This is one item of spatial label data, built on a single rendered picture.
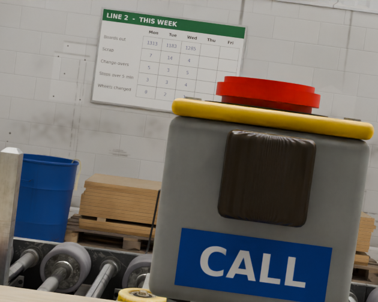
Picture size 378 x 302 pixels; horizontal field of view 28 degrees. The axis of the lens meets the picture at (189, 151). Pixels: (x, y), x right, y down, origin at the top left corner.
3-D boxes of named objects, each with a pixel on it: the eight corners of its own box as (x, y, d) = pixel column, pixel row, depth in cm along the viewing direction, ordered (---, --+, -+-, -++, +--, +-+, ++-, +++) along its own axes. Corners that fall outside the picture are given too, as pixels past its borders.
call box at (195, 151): (344, 344, 26) (377, 121, 26) (143, 317, 26) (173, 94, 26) (314, 295, 33) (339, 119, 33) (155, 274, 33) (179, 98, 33)
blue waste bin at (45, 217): (64, 257, 568) (76, 162, 564) (-11, 247, 569) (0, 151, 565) (77, 243, 627) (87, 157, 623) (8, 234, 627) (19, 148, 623)
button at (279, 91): (323, 134, 27) (329, 87, 27) (213, 119, 27) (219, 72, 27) (307, 131, 31) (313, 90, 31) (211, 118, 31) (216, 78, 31)
